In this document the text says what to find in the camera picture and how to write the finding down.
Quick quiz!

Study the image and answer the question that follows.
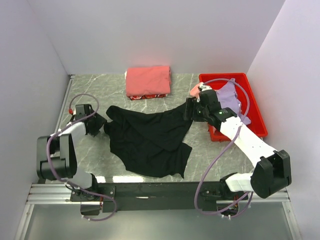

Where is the black t shirt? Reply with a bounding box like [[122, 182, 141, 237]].
[[103, 104, 193, 178]]

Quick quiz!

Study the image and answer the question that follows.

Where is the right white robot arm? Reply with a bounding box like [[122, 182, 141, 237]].
[[183, 89, 292, 200]]

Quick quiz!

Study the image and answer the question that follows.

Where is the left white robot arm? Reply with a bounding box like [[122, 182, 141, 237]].
[[36, 104, 107, 201]]

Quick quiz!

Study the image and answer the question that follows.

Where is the crumpled salmon t shirt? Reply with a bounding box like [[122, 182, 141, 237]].
[[189, 82, 203, 99]]

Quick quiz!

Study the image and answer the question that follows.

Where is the crumpled lavender t shirt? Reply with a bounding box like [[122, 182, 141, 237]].
[[216, 78, 251, 125]]

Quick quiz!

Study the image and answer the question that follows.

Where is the red plastic bin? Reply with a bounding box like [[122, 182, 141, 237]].
[[198, 72, 268, 142]]

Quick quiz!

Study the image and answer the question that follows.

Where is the folded pink t shirt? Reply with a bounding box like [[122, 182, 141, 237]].
[[125, 66, 171, 97]]

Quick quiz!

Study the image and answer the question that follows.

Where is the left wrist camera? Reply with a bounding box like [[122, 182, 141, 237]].
[[68, 104, 94, 120]]

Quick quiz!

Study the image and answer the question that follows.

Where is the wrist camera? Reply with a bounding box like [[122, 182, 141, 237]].
[[198, 83, 212, 92], [68, 104, 94, 120]]

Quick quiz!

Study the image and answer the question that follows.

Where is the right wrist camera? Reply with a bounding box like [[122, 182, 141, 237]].
[[198, 83, 212, 92]]

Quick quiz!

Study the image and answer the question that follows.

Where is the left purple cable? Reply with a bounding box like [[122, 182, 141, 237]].
[[44, 93, 101, 196]]

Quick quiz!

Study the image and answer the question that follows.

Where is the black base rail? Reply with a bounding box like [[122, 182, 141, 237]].
[[70, 181, 248, 216]]

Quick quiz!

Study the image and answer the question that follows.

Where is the aluminium frame rail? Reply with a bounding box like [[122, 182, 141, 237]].
[[24, 182, 291, 205]]

